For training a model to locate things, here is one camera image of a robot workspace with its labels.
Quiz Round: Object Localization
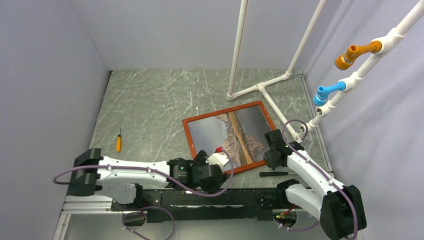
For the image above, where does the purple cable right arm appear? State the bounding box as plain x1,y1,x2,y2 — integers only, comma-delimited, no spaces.
281,119,359,240

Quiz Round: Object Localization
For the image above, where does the yellow handle screwdriver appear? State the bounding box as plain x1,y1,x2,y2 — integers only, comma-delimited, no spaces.
115,128,122,153

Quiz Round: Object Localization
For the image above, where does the red wooden picture frame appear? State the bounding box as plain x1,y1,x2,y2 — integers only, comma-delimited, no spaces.
181,100,277,176

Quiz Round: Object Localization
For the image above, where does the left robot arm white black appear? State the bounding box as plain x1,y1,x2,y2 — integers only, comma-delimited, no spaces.
66,148,234,210

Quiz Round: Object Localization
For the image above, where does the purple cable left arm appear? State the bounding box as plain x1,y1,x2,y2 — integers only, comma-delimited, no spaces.
52,148,235,198

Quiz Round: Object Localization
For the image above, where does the blue pipe fitting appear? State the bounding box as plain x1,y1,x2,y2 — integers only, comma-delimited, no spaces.
313,81,346,107

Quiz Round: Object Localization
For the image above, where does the black handle hammer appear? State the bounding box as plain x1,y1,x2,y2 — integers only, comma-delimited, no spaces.
259,171,296,178

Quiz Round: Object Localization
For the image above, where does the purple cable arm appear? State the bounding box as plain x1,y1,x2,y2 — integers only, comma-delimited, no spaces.
281,119,359,240
52,148,235,198

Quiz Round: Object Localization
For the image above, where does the white PVC pipe stand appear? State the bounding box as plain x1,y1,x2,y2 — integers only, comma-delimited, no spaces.
226,0,424,142

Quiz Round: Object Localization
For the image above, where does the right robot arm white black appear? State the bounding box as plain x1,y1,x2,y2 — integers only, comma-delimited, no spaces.
263,129,367,240

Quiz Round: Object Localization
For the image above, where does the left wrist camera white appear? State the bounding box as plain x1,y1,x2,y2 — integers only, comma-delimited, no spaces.
205,147,230,169

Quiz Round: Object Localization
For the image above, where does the orange pipe fitting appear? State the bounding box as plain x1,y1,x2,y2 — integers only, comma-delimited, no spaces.
334,40,383,71

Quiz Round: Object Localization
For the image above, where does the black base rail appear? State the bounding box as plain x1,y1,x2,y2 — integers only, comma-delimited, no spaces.
110,188,309,224

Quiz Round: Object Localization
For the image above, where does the mountain photo in frame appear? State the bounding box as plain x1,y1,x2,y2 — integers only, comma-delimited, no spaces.
186,104,273,172

